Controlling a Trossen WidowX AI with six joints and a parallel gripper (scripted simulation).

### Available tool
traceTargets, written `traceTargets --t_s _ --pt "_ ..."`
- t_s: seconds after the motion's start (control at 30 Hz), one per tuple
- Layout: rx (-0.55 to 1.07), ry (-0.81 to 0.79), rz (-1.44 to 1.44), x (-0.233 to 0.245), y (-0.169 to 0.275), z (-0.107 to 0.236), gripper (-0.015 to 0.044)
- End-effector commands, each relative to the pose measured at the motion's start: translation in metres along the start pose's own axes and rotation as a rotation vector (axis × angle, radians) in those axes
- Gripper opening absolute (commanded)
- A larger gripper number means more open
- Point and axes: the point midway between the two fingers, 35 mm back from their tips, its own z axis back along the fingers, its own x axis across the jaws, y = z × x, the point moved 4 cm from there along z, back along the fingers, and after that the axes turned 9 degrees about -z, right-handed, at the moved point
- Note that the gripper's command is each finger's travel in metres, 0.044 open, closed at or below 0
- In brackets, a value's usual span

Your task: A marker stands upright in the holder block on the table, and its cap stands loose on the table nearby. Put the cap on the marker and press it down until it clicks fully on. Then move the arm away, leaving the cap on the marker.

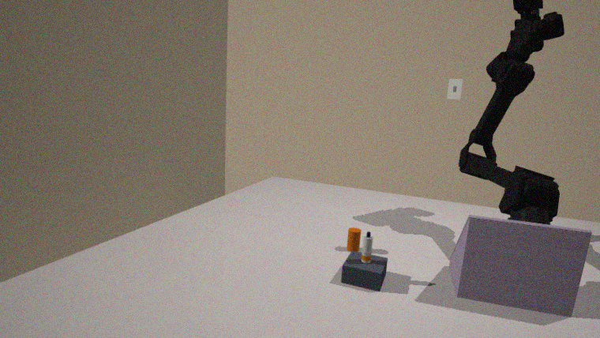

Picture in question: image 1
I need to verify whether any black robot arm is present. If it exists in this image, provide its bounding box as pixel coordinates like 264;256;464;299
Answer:
459;12;564;225

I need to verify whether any grey marker with orange band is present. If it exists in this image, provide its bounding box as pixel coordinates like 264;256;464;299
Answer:
362;232;373;263

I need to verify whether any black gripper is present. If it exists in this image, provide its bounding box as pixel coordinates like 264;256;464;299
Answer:
511;0;544;52

